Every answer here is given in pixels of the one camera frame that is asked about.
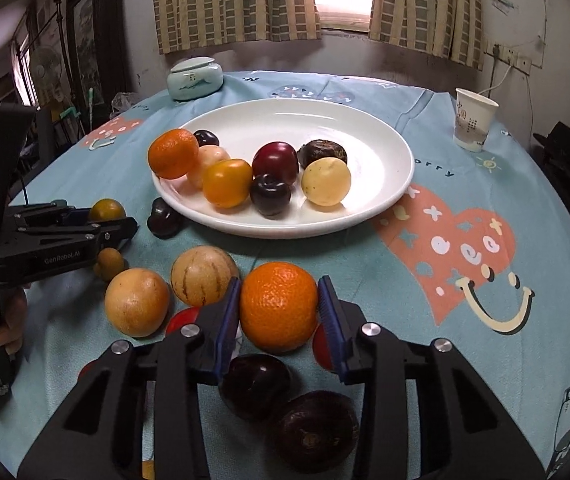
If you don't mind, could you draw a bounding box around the large orange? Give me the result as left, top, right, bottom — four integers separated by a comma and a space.
239, 261, 319, 356

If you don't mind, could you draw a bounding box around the olive yellow small tomato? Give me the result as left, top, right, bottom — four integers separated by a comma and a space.
88, 198, 127, 222

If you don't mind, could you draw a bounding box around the small tan longan fruit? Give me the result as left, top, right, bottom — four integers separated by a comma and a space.
93, 247, 127, 282

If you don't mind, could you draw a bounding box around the person's left hand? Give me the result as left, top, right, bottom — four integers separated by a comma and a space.
0, 287, 27, 356

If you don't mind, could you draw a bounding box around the red cherry tomato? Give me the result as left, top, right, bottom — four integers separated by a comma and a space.
165, 307, 199, 335
312, 324, 334, 373

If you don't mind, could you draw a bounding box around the striped pepino melon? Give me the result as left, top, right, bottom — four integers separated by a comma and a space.
170, 246, 239, 308

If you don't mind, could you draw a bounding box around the dark purple plum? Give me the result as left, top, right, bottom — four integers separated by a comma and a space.
219, 353, 294, 425

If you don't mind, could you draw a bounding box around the large tan round fruit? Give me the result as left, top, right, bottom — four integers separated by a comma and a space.
104, 268, 170, 338

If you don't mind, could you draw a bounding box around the dark brown mangosteen on table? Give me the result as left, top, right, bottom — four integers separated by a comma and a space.
270, 390, 360, 474

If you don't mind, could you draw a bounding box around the dark cherry on table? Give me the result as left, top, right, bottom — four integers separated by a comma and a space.
146, 197, 185, 240

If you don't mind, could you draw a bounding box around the dark cherry in plate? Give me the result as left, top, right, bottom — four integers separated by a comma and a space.
249, 174, 291, 217

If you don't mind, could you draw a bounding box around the pale yellow round fruit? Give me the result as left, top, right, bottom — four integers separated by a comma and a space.
301, 157, 351, 207

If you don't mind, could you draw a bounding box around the yellow orange tomato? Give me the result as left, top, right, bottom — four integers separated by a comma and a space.
203, 158, 253, 209

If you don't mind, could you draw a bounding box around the white oval plate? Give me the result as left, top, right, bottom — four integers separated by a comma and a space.
147, 99, 415, 240

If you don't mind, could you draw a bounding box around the small mandarin orange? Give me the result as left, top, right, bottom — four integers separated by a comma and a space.
147, 129, 199, 180

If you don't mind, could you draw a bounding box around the light blue printed tablecloth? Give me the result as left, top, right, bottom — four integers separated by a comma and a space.
0, 72, 570, 479

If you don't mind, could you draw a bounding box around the plastic bag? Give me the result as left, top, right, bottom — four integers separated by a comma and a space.
110, 91, 141, 115

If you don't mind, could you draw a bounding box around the pale peach fruit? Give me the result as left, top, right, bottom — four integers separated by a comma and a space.
186, 145, 230, 190

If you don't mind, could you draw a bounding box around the dark brown mangosteen in plate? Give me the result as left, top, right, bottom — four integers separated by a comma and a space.
297, 139, 348, 169

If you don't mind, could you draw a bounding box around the dark red plum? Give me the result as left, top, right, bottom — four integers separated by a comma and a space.
251, 141, 299, 185

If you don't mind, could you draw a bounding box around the standing fan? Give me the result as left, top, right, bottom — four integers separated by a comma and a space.
29, 46, 64, 104

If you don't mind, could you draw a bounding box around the small dark cherry far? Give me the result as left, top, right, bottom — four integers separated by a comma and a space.
194, 129, 220, 146

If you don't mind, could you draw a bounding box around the pale green ceramic jar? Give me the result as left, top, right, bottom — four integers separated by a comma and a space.
167, 56, 224, 101

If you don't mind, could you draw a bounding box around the white paper cup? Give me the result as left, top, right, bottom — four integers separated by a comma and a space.
453, 88, 500, 153

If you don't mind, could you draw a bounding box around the dark framed picture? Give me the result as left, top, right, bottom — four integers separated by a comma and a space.
66, 0, 132, 130

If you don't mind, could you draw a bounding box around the black hat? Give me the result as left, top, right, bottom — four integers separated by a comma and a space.
533, 122, 570, 161

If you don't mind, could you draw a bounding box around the left checkered curtain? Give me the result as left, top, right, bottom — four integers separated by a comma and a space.
153, 0, 321, 55

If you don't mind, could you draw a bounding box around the checkered curtain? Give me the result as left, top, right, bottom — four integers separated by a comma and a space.
153, 0, 321, 55
369, 0, 486, 70

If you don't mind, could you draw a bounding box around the right checkered curtain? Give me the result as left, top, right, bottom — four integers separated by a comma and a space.
369, 0, 486, 70

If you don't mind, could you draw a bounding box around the white power cable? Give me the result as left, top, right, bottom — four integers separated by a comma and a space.
477, 56, 516, 99

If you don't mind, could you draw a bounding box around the wall power strip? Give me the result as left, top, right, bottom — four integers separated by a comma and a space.
484, 44, 532, 76

